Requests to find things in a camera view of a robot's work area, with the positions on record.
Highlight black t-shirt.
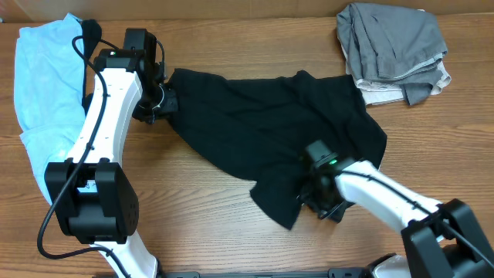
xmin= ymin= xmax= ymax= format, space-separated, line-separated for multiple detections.
xmin=168 ymin=69 xmax=387 ymax=229

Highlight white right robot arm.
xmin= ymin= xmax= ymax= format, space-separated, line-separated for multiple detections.
xmin=299 ymin=141 xmax=493 ymax=278

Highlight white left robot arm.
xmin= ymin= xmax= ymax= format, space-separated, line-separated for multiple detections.
xmin=36 ymin=29 xmax=179 ymax=277

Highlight light blue t-shirt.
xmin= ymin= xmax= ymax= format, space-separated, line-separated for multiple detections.
xmin=14 ymin=13 xmax=86 ymax=203

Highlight folded grey shorts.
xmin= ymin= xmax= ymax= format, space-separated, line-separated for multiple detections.
xmin=337 ymin=2 xmax=448 ymax=82

